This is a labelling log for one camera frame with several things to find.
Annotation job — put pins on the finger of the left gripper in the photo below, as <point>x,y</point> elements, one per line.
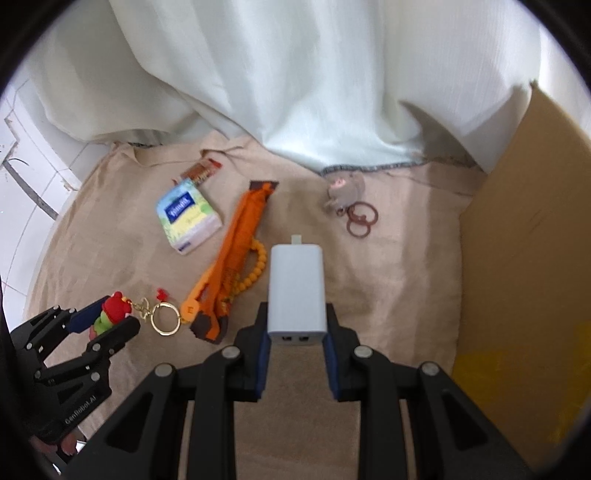
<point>82,320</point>
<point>114,339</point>

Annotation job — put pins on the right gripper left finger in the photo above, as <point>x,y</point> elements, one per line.
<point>174,411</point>

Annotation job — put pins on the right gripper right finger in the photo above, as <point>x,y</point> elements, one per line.
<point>414,417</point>

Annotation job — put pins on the red green plush keychain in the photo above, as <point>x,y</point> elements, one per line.
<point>118,307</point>

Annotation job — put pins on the white usb charger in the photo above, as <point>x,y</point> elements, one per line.
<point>296,314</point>

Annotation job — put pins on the person hand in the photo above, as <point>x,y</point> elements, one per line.
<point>67,445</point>

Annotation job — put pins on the orange utility knife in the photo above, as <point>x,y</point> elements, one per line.
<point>239,264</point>

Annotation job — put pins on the cardboard box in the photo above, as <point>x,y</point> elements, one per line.
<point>523,352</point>

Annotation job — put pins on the tissue pack blue yellow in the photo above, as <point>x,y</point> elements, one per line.
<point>186,217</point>

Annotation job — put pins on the brown snack packet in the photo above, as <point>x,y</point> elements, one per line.
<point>199,172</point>

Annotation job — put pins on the white curtain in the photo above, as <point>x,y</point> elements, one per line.
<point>323,83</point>

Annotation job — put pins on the pink mouse keychain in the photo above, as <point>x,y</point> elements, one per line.
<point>346,198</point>

